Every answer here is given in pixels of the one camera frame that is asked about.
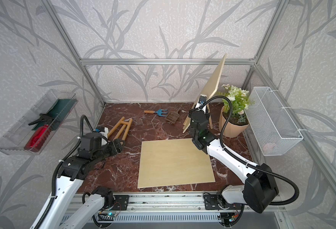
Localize pink item in basket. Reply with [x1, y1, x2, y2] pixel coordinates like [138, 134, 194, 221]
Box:
[262, 143, 276, 154]

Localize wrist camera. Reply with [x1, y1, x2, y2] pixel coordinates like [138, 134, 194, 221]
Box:
[95, 126, 109, 138]
[194, 94, 207, 112]

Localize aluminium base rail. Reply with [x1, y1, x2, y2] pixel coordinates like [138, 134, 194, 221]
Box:
[89, 192, 290, 229]

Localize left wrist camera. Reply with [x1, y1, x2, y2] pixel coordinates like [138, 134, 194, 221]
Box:
[95, 126, 109, 138]

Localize white wire mesh basket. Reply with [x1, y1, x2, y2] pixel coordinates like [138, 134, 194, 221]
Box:
[245, 87, 304, 156]

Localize beige ribbed flower pot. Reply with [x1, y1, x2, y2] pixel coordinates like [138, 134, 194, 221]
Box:
[219, 107, 249, 138]

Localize green flat sheet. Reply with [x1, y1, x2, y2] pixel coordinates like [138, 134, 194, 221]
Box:
[28, 99, 77, 131]

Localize green white-flowered plant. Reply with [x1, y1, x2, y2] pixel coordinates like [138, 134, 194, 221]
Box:
[220, 84, 254, 126]

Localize right black cable conduit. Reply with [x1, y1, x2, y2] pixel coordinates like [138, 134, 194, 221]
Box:
[200, 95, 300, 206]

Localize aluminium frame rails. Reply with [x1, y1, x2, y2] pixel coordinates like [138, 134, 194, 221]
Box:
[41, 1, 336, 195]

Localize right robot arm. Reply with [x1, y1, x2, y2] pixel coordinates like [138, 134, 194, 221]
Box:
[189, 109, 278, 213]

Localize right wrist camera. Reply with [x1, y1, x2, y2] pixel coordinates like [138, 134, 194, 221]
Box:
[194, 94, 207, 112]

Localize clear plastic wall bin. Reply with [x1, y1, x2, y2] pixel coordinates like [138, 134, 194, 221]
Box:
[0, 89, 78, 156]

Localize blue garden fork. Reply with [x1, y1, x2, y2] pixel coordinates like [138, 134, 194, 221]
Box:
[144, 109, 168, 117]

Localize small wooden easel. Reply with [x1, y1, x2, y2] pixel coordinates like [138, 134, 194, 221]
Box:
[107, 116, 133, 141]

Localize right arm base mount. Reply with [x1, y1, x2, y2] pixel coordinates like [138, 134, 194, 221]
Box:
[202, 192, 241, 210]

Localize red spray bottle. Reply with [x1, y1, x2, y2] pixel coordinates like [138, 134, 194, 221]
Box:
[24, 124, 51, 153]

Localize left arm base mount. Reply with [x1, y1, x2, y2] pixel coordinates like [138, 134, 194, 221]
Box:
[108, 195, 129, 211]

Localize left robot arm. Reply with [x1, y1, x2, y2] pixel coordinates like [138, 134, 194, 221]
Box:
[31, 132, 125, 229]

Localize brown slotted scoop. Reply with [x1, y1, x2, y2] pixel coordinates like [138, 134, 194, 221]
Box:
[165, 106, 182, 124]

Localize light plywood board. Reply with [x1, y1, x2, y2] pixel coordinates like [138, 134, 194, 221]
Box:
[137, 138, 215, 189]

